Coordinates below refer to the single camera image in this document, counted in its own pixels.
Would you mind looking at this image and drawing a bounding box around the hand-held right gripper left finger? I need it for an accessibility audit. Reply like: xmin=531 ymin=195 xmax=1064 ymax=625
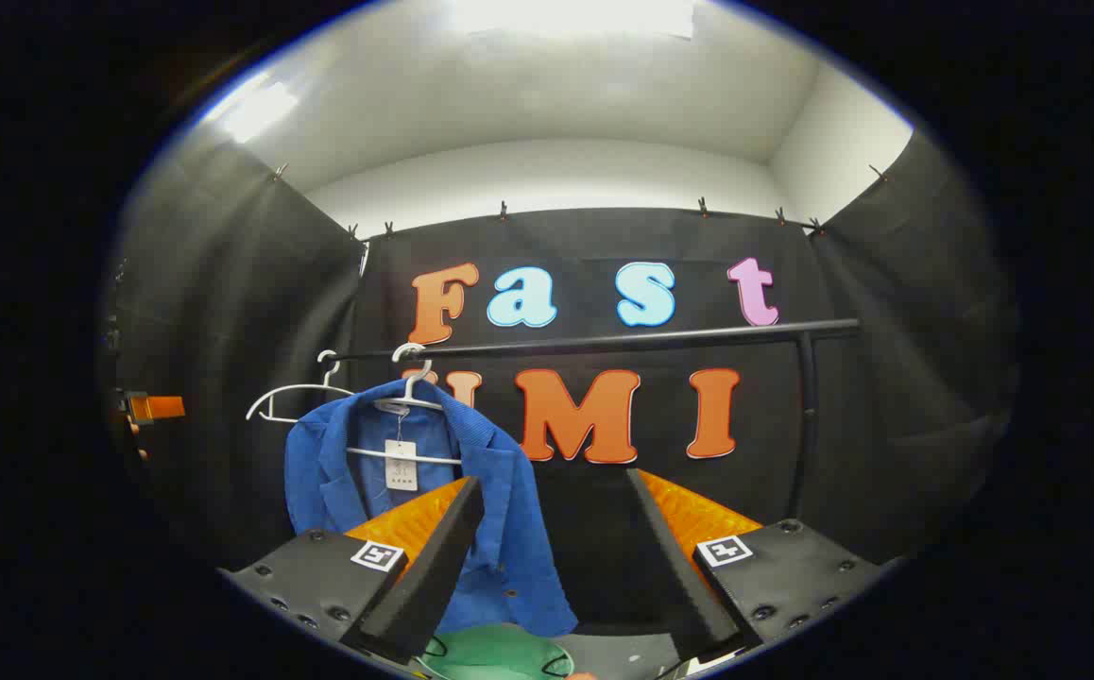
xmin=219 ymin=475 xmax=487 ymax=667

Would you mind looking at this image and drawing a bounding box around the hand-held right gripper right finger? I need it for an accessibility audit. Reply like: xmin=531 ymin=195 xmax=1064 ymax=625
xmin=624 ymin=467 xmax=890 ymax=667

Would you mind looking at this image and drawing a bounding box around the green laundry hamper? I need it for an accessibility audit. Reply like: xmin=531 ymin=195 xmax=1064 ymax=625
xmin=419 ymin=623 xmax=576 ymax=680

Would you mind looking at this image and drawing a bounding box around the blue corduroy jacket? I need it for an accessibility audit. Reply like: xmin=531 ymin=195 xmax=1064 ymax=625
xmin=284 ymin=378 xmax=578 ymax=638

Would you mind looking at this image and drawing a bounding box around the white hanger with trouser bar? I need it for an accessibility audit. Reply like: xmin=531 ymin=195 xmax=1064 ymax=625
xmin=246 ymin=349 xmax=357 ymax=424
xmin=347 ymin=342 xmax=463 ymax=467

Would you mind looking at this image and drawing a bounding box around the black clothes rack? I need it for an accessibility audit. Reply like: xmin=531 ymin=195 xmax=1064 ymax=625
xmin=333 ymin=318 xmax=862 ymax=525

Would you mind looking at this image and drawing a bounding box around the black backdrop cloth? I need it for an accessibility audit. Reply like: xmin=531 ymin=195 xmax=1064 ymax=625
xmin=103 ymin=127 xmax=1020 ymax=629

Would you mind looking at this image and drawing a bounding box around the small ceiling light panel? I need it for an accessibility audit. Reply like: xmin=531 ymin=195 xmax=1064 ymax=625
xmin=216 ymin=76 xmax=300 ymax=143

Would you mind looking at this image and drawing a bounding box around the row of backdrop clips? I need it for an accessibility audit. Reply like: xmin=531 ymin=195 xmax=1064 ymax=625
xmin=273 ymin=162 xmax=888 ymax=237

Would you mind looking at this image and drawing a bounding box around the large ceiling light panel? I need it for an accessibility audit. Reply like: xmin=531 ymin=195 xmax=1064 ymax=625
xmin=448 ymin=0 xmax=696 ymax=41

